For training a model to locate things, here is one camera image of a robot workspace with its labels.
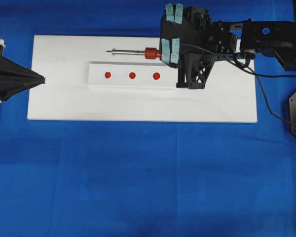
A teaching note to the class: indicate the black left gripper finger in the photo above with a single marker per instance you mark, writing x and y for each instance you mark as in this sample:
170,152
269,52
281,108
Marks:
10,68
10,87

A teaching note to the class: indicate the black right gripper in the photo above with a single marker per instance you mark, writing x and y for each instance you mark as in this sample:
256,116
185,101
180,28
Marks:
194,23

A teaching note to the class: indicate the red-handled soldering iron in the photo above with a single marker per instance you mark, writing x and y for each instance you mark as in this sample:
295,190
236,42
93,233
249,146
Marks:
148,53

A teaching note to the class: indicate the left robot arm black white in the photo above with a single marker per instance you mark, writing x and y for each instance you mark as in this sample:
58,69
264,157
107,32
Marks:
14,78

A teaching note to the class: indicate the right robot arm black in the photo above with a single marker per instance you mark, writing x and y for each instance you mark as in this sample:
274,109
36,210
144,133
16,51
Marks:
190,40

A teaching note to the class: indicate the small white raised plate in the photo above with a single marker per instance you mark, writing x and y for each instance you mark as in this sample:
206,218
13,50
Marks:
133,75

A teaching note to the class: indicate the large white foam board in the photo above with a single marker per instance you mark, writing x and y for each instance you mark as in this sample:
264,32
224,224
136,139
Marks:
229,94

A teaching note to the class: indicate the blue table cloth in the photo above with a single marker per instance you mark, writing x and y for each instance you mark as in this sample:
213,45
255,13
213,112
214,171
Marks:
148,179

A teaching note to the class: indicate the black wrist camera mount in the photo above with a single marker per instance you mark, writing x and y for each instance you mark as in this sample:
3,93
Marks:
194,69

